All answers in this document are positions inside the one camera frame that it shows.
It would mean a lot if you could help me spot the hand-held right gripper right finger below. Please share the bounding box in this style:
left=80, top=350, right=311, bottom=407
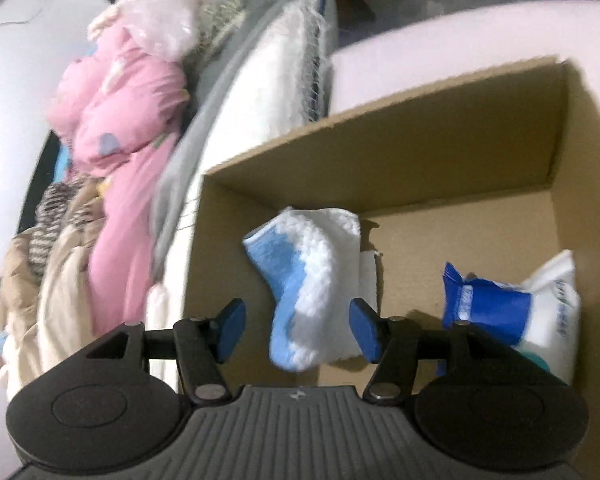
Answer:
left=349, top=298, right=502, bottom=406

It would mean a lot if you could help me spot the blue tissue packet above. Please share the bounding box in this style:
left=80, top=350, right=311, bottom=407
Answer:
left=437, top=261, right=532, bottom=347

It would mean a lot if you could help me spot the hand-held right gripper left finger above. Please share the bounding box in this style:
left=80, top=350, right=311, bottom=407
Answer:
left=85, top=298, right=247, bottom=406

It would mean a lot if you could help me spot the brown cardboard box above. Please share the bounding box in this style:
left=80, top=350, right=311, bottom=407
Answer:
left=182, top=57, right=600, bottom=397

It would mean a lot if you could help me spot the clear plastic bag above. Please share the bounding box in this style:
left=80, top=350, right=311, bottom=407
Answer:
left=87, top=0, right=222, bottom=61

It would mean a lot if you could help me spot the white wet wipes packet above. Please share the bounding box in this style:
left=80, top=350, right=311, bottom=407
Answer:
left=505, top=250, right=582, bottom=387

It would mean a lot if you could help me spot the white fluffy blanket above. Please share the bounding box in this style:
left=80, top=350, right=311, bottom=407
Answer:
left=145, top=0, right=332, bottom=386

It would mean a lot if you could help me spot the pink printed quilt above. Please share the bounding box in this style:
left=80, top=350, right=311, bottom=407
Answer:
left=47, top=7, right=191, bottom=338

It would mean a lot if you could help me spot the beige cloth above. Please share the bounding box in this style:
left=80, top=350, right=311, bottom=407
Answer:
left=0, top=180, right=107, bottom=401

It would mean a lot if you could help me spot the olive patterned pillow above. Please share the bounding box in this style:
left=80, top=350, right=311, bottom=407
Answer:
left=195, top=0, right=281, bottom=61

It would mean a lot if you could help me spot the white folded cloth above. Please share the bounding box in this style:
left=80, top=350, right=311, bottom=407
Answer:
left=325, top=247, right=381, bottom=364

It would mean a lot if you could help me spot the blue and white sock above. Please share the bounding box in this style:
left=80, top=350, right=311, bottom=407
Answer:
left=242, top=206, right=362, bottom=372

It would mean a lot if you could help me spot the brown striped cloth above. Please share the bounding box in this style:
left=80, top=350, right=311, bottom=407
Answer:
left=27, top=182, right=90, bottom=279

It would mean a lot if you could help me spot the grey blanket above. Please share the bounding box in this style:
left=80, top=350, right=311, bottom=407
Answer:
left=150, top=0, right=332, bottom=286

